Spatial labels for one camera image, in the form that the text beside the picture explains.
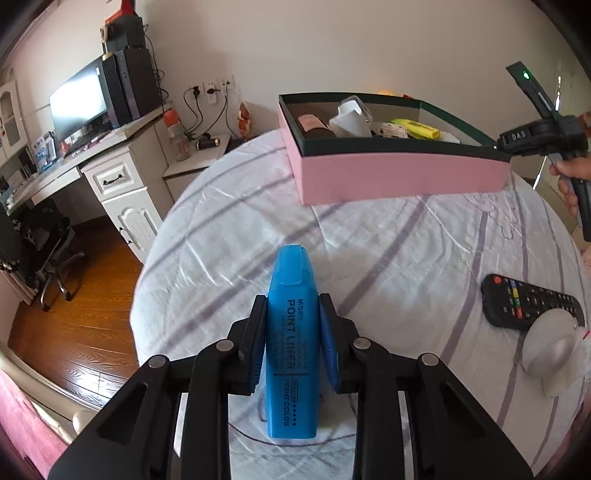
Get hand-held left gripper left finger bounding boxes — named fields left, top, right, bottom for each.
left=48, top=295, right=269, bottom=480

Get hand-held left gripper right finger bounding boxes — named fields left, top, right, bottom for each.
left=318, top=293, right=534, bottom=480

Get blue highlighter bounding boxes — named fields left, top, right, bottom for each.
left=265, top=244, right=319, bottom=440

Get pink box with green rim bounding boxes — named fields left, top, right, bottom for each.
left=278, top=92, right=513, bottom=206

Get white plastic holder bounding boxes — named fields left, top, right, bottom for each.
left=329, top=95, right=375, bottom=138

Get person's right hand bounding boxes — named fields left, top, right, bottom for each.
left=549, top=154, right=591, bottom=217

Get yellow highlighter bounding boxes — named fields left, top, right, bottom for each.
left=392, top=119, right=440, bottom=140

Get black remote control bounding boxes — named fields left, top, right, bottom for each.
left=480, top=274, right=585, bottom=329

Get white desk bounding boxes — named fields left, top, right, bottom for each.
left=0, top=108, right=174, bottom=264

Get white nightstand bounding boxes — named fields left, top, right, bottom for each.
left=161, top=133, right=232, bottom=204

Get clear bottle with orange cap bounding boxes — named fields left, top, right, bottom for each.
left=164, top=110, right=192, bottom=161

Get white round plastic device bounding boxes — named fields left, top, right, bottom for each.
left=522, top=308, right=587, bottom=398

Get snack bag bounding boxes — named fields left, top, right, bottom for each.
left=237, top=102, right=254, bottom=140

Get rose gold metal cylinder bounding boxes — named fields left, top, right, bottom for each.
left=297, top=114, right=338, bottom=140

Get pink blanket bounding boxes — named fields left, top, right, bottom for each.
left=0, top=367, right=70, bottom=469

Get black office chair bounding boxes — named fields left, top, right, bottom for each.
left=0, top=198, right=86, bottom=312

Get blue and white boxes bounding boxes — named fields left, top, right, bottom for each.
left=32, top=131, right=58, bottom=167

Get black computer tower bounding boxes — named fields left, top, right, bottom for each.
left=102, top=48, right=162, bottom=127

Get black computer monitor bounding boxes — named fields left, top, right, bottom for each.
left=48, top=56, right=109, bottom=144

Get white cabinet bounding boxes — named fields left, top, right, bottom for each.
left=0, top=78, right=28, bottom=158

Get black box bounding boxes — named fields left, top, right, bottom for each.
left=102, top=16, right=147, bottom=54

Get red carton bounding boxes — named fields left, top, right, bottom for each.
left=105, top=0, right=139, bottom=25

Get white bed frame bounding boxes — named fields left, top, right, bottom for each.
left=0, top=344, right=93, bottom=446

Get black power cable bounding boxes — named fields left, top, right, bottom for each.
left=223, top=85, right=242, bottom=139
left=184, top=88, right=208, bottom=139

